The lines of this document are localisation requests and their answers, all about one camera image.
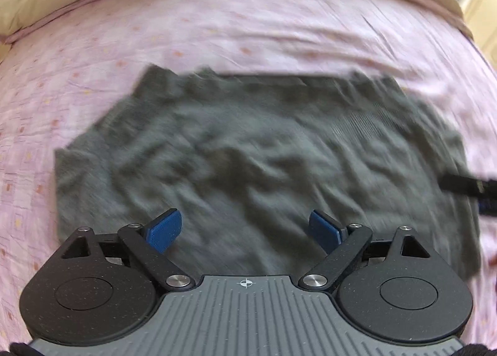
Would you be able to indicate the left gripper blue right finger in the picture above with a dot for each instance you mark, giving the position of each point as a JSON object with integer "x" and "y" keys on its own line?
{"x": 344, "y": 247}

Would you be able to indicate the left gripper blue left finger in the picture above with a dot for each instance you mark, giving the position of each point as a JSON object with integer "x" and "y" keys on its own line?
{"x": 147, "y": 245}

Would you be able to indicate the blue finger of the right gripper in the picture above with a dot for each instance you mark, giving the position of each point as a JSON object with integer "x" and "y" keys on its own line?
{"x": 476, "y": 188}

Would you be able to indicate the grey argyle knit sweater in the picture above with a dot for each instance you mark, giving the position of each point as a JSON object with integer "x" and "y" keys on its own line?
{"x": 246, "y": 159}

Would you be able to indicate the pink patterned bed sheet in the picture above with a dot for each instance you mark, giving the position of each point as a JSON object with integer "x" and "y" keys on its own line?
{"x": 59, "y": 79}

